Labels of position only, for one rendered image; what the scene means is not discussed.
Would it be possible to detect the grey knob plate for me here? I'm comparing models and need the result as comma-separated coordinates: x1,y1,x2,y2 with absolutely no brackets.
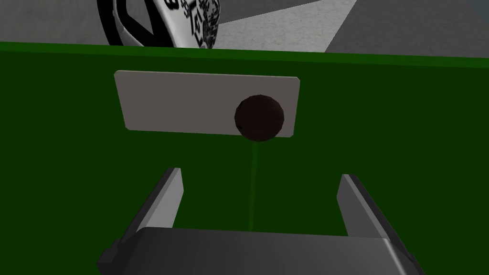
113,70,301,138

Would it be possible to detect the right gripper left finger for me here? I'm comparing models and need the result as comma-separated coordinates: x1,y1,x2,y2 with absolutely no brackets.
121,167,185,242

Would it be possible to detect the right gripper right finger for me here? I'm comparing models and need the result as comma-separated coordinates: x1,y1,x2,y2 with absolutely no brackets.
336,173,396,241

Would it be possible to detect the dark round door knob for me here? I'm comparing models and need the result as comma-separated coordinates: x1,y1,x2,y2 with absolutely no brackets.
234,94,285,143

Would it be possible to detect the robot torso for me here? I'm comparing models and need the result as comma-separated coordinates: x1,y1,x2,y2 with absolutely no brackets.
96,0,222,50

